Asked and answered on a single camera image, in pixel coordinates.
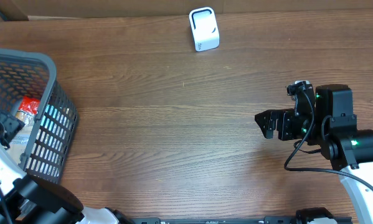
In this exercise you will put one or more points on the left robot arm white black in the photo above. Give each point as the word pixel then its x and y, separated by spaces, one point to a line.
pixel 26 198

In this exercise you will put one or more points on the black rail at table edge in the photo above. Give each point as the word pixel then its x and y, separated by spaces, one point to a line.
pixel 265 220

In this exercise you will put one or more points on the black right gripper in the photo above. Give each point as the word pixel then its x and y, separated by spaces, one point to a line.
pixel 283 117

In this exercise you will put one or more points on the red and clear snack package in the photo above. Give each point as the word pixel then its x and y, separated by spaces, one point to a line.
pixel 26 111

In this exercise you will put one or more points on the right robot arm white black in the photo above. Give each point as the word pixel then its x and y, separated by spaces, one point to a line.
pixel 323 116

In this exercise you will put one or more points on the grey plastic mesh basket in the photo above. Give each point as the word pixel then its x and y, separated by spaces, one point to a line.
pixel 34 75

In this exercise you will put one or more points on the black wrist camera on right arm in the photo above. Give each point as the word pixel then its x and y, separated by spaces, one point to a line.
pixel 302 93

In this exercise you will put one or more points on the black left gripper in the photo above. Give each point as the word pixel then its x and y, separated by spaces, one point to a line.
pixel 18 126

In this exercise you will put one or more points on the white barcode scanner stand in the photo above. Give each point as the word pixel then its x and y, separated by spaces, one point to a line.
pixel 204 29

